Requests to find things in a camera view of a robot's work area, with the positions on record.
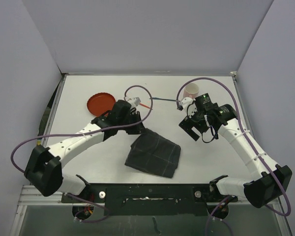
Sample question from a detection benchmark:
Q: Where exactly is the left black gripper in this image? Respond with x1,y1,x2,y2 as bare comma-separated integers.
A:
118,111,147,135

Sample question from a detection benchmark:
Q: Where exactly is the pink white mug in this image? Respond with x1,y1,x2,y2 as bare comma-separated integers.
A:
183,83,199,99

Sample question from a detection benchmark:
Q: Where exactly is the dark checked cloth placemat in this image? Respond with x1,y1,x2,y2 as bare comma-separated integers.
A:
125,129,181,178

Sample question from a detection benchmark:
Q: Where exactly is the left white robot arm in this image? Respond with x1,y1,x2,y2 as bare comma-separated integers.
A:
24,97,145,202

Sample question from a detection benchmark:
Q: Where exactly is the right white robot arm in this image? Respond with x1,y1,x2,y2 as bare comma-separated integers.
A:
177,98,293,208

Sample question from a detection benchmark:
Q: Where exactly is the orange plastic fork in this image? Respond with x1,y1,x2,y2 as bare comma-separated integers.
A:
139,103,151,109

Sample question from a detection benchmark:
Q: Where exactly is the orange round plate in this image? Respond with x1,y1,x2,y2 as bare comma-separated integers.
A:
87,92,116,117

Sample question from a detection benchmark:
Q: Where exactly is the blue plastic knife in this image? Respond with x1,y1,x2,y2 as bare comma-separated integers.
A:
152,97,176,102

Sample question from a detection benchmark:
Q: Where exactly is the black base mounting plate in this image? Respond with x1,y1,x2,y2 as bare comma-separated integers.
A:
61,183,238,222

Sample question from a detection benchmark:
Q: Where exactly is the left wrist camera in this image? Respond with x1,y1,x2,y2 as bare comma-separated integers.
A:
124,96,141,107

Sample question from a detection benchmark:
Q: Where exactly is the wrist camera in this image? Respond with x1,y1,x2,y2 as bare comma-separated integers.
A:
124,96,141,107
176,97,197,112

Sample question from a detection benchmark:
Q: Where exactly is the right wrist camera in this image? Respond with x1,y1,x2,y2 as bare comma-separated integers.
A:
176,97,197,112

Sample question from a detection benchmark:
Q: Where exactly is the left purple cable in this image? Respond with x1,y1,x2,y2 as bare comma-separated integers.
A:
10,85,153,223

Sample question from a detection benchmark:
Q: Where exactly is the purple cable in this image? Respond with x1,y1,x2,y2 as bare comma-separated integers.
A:
176,77,292,236
10,85,153,223

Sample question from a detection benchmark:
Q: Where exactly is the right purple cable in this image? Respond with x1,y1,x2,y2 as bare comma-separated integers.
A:
176,77,292,236

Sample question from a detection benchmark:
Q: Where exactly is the aluminium frame rail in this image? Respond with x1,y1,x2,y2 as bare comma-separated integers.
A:
17,185,106,205

